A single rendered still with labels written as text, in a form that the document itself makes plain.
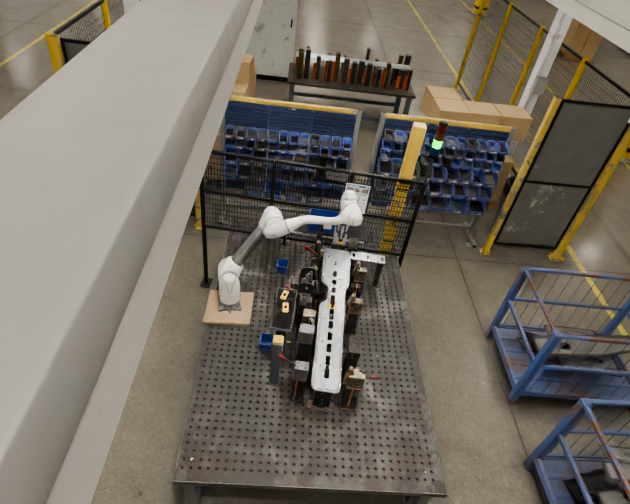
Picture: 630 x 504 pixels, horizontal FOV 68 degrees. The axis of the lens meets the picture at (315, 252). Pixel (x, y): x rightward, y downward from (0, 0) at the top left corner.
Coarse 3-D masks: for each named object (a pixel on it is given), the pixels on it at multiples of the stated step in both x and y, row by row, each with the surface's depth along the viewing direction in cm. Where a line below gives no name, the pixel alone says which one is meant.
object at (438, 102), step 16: (432, 96) 589; (448, 96) 594; (432, 112) 585; (448, 112) 558; (464, 112) 559; (480, 112) 565; (496, 112) 572; (512, 112) 578; (528, 128) 577; (496, 192) 638
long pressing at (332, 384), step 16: (336, 256) 383; (336, 288) 355; (320, 304) 340; (336, 304) 342; (320, 320) 329; (336, 320) 330; (320, 336) 318; (336, 336) 319; (320, 352) 307; (336, 352) 309; (320, 368) 298; (336, 368) 299; (320, 384) 289; (336, 384) 290
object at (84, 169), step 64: (192, 0) 57; (128, 64) 39; (192, 64) 41; (0, 128) 29; (64, 128) 30; (128, 128) 31; (192, 128) 38; (0, 192) 24; (64, 192) 25; (128, 192) 26; (0, 256) 21; (64, 256) 21; (128, 256) 25; (0, 320) 18; (64, 320) 19; (0, 384) 16; (64, 384) 18; (0, 448) 15; (64, 448) 19
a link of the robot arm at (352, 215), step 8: (352, 208) 322; (304, 216) 335; (312, 216) 333; (320, 216) 331; (344, 216) 321; (352, 216) 318; (360, 216) 319; (288, 224) 333; (296, 224) 334; (304, 224) 337; (328, 224) 327; (336, 224) 326; (352, 224) 320
